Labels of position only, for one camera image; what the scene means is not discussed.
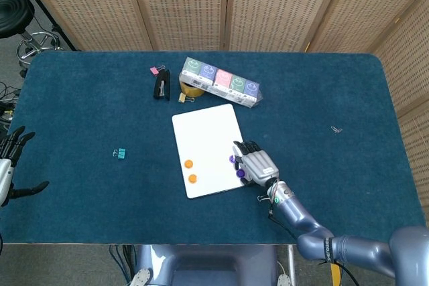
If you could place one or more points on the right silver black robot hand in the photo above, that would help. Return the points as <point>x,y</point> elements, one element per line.
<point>259,165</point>

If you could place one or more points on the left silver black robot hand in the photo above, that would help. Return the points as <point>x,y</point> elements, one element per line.
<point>5,175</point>

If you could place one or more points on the orange round magnet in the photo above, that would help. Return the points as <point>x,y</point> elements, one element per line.
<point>188,163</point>
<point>192,178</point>

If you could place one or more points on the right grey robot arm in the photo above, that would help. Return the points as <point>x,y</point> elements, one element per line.
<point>301,219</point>

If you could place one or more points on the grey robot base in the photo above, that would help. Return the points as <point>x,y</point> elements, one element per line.
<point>207,266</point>

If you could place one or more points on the large tan binder clip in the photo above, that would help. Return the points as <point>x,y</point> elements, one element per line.
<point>260,198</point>

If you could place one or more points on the white magnetic board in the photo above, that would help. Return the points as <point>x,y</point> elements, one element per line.
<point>207,132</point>

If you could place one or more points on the silver paper clip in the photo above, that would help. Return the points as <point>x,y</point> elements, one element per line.
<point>336,129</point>

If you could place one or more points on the pocket tissue multipack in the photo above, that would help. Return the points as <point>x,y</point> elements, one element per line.
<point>221,80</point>

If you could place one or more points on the yellow tape roll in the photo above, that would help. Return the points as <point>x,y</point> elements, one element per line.
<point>191,91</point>

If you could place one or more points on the small tan binder clip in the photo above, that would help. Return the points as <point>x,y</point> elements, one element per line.
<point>182,97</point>

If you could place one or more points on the white table leg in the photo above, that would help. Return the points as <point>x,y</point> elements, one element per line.
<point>291,266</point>

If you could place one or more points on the blue felt table mat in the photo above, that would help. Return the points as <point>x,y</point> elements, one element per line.
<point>100,115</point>

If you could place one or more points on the teal binder clip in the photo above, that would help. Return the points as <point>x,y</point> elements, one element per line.
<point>121,154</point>

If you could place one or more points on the black stapler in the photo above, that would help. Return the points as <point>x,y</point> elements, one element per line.
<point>162,86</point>

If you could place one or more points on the yellow vertical strip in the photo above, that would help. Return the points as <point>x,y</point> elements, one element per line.
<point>335,276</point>

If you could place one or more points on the pink binder clip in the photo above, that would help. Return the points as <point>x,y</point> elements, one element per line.
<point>154,70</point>

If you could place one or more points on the black round stool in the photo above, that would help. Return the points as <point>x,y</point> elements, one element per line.
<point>13,14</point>

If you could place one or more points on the black slanted pole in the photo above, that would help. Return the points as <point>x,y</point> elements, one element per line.
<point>40,6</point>

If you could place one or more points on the woven folding screen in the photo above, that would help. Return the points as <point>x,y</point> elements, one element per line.
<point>184,4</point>

